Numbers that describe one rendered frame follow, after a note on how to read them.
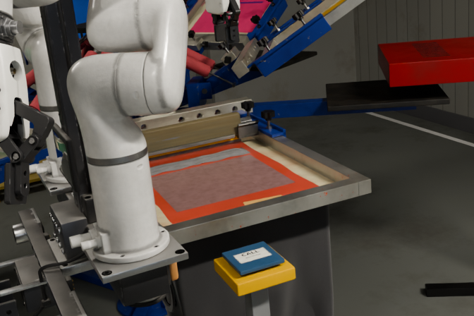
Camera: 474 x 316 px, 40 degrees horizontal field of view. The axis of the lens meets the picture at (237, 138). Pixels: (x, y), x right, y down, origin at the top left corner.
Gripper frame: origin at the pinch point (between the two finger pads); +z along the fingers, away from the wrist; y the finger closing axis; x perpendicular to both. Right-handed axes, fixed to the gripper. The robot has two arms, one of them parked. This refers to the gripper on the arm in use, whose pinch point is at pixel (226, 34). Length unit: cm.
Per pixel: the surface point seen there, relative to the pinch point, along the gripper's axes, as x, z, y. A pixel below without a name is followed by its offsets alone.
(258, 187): 8.6, 43.0, -8.5
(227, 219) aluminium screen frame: -9.5, 40.4, 11.6
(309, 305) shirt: 16, 77, 1
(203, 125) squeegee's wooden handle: 10, 34, -48
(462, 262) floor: 147, 138, -78
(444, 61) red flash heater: 105, 29, -44
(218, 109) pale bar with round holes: 24, 36, -69
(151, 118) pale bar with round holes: 0, 34, -70
